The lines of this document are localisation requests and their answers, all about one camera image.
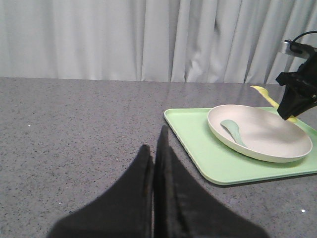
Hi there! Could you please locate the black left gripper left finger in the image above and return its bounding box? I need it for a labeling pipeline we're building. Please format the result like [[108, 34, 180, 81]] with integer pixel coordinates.
[[49, 145, 154, 238]]

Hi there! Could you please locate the light green serving tray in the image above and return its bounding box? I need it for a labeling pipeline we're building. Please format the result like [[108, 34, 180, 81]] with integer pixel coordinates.
[[164, 108, 317, 185]]

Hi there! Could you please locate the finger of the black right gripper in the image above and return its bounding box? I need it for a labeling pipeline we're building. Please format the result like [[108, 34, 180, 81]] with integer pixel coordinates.
[[277, 85, 317, 120]]

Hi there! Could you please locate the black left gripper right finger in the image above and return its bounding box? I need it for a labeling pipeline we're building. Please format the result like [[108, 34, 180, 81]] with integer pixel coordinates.
[[154, 125, 268, 238]]

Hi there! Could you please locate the teal green spoon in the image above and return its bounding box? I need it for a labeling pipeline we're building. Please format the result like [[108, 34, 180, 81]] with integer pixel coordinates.
[[220, 119, 247, 148]]

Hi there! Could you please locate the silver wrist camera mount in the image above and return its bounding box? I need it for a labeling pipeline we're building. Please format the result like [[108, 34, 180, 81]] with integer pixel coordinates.
[[278, 40, 317, 59]]

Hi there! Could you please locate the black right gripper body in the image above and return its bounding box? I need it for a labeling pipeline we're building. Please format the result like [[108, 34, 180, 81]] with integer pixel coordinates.
[[276, 48, 317, 99]]

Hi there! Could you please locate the white curtain backdrop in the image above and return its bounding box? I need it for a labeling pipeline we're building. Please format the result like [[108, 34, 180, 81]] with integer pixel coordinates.
[[0, 0, 317, 84]]

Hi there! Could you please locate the beige round plate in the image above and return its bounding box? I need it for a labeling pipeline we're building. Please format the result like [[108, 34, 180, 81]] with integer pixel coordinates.
[[207, 105, 313, 163]]

